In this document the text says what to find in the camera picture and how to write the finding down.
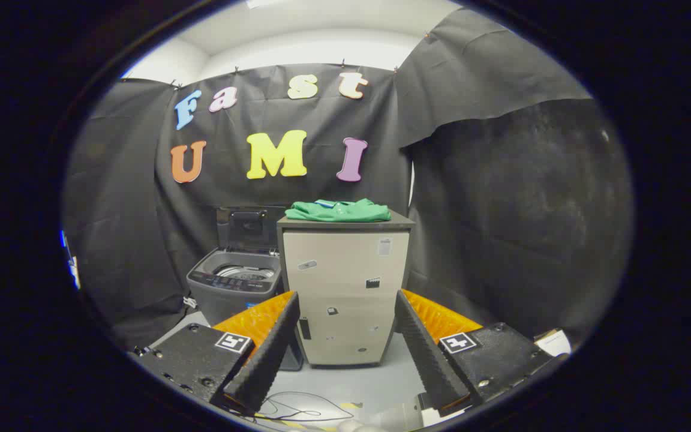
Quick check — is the blue and white object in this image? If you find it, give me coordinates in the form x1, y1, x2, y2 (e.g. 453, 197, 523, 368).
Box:
61, 231, 81, 290

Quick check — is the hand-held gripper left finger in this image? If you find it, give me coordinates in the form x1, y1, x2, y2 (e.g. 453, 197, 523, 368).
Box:
139, 291, 301, 416

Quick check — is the dark washing machine lid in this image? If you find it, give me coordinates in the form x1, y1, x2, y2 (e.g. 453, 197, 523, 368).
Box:
216, 206, 286, 253

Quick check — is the grey washing machine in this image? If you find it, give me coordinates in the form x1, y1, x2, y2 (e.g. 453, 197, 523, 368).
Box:
187, 248, 304, 371

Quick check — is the white paper sheet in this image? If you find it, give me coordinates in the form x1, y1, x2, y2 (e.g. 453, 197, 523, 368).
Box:
534, 329, 572, 356

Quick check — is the thin black floor cable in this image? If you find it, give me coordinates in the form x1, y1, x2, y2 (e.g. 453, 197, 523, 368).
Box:
256, 391, 355, 424

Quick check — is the beige cabinet with dark top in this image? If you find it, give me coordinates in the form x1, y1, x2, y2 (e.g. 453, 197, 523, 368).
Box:
277, 210, 416, 367

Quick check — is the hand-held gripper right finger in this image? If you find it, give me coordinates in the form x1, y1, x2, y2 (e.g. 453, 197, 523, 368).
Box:
395, 289, 563, 418

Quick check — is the green polo shirt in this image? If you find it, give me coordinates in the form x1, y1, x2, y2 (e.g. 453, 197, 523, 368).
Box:
285, 199, 392, 223

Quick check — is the black backdrop cloth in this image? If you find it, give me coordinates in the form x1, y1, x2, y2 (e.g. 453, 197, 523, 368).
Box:
64, 7, 634, 352

